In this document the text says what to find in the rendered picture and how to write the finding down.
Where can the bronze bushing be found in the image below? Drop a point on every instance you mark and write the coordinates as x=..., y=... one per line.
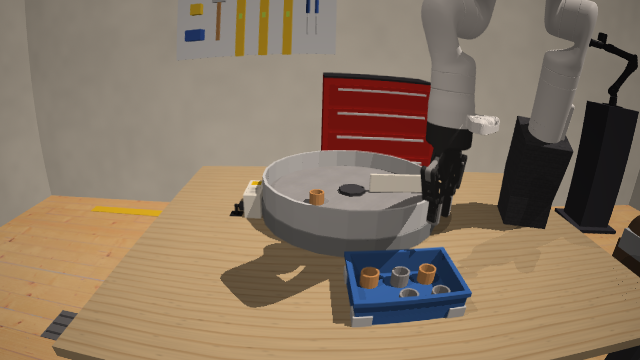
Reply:
x=316, y=197
x=370, y=281
x=426, y=277

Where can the blue square tray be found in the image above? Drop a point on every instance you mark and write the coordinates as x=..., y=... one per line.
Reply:
x=382, y=305

